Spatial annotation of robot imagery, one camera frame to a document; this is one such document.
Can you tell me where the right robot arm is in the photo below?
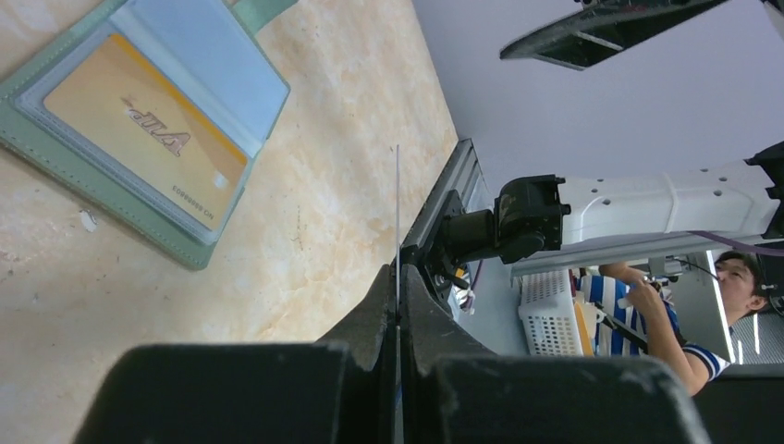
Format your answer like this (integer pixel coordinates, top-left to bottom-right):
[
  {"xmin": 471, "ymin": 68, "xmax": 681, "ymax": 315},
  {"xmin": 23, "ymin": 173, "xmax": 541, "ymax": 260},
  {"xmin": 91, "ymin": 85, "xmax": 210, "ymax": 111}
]
[{"xmin": 419, "ymin": 1, "xmax": 783, "ymax": 285}]

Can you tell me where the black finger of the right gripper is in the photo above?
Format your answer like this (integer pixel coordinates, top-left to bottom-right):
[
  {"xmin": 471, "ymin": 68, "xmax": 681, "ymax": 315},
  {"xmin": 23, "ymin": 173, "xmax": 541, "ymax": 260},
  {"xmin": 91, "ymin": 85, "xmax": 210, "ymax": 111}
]
[{"xmin": 499, "ymin": 0, "xmax": 722, "ymax": 71}]

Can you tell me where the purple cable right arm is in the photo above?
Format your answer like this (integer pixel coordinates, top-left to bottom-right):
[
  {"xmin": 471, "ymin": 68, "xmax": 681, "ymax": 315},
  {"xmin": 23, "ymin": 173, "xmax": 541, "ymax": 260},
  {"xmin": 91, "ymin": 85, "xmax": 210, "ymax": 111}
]
[{"xmin": 689, "ymin": 229, "xmax": 784, "ymax": 259}]

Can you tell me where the yellow card in holder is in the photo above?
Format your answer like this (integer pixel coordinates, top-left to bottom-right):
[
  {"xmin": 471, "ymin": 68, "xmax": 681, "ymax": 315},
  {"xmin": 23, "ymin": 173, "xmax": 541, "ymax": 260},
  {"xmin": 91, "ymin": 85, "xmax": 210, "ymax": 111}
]
[{"xmin": 42, "ymin": 31, "xmax": 249, "ymax": 242}]

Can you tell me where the person in striped shirt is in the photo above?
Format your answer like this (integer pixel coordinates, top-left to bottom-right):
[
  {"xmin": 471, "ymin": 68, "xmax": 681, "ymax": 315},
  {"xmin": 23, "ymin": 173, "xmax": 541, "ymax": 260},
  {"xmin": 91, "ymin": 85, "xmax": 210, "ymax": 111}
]
[{"xmin": 572, "ymin": 251, "xmax": 769, "ymax": 396}]

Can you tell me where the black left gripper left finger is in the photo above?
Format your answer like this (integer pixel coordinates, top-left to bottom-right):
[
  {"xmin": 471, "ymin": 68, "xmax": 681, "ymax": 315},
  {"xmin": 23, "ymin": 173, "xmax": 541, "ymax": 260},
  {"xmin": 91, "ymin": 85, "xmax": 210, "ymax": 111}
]
[{"xmin": 75, "ymin": 265, "xmax": 397, "ymax": 443}]

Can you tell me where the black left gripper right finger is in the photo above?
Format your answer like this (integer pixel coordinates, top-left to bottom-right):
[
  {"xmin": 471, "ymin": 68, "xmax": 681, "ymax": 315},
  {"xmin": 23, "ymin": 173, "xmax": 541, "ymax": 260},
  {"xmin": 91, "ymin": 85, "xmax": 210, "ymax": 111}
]
[{"xmin": 400, "ymin": 265, "xmax": 710, "ymax": 443}]

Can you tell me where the aluminium front rail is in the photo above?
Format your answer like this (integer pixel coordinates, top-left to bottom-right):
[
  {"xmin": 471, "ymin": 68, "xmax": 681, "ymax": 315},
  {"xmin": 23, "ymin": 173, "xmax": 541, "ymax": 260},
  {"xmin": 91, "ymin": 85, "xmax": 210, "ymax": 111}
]
[{"xmin": 402, "ymin": 139, "xmax": 494, "ymax": 247}]

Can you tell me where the white perforated basket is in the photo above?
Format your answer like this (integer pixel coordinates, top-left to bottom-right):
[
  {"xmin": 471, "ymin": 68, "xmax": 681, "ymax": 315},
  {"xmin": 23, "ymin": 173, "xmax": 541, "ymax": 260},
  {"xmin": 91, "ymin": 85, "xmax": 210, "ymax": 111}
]
[{"xmin": 517, "ymin": 270, "xmax": 583, "ymax": 356}]

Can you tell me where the green card holder wallet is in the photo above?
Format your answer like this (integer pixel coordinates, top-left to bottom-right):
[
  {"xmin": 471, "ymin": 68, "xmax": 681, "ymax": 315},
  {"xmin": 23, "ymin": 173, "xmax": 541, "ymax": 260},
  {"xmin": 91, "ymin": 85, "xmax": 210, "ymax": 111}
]
[{"xmin": 1, "ymin": 1, "xmax": 290, "ymax": 270}]

